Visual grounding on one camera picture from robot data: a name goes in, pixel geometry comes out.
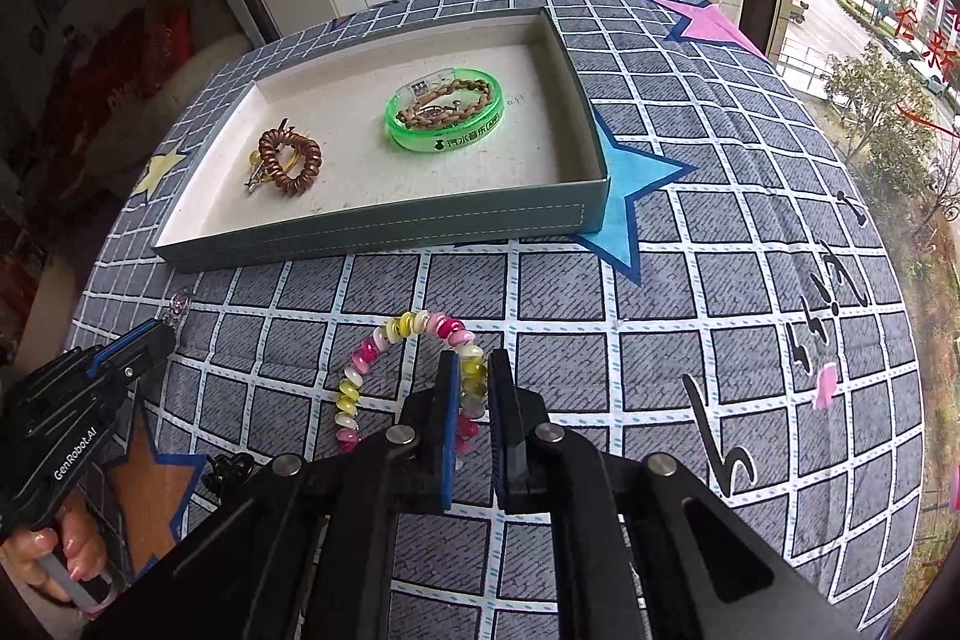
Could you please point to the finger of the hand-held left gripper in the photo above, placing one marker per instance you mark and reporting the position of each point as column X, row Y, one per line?
column 146, row 362
column 124, row 351

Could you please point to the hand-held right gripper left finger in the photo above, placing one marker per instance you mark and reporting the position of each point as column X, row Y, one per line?
column 450, row 430

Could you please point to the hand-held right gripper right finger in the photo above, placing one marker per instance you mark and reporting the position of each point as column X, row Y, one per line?
column 501, row 445

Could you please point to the small translucent hair clip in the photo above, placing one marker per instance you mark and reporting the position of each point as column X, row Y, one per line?
column 180, row 304

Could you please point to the beige hair clip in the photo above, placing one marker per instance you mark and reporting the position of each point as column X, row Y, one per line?
column 256, row 164

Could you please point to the grey-green shallow tray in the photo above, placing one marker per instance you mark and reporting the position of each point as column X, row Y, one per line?
column 487, row 183

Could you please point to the green translucent bangle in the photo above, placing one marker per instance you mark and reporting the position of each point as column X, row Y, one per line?
column 450, row 141

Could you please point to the person's left hand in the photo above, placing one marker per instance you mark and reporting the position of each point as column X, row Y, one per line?
column 79, row 550

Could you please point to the black hair claw clip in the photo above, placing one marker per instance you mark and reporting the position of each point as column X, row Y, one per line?
column 225, row 471

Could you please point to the grey checked tablecloth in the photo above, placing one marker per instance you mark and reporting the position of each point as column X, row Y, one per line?
column 675, row 310

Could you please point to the dark red blanket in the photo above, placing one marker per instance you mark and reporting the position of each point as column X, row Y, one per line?
column 112, row 70

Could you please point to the white sofa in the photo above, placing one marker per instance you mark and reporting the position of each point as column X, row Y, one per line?
column 195, row 70

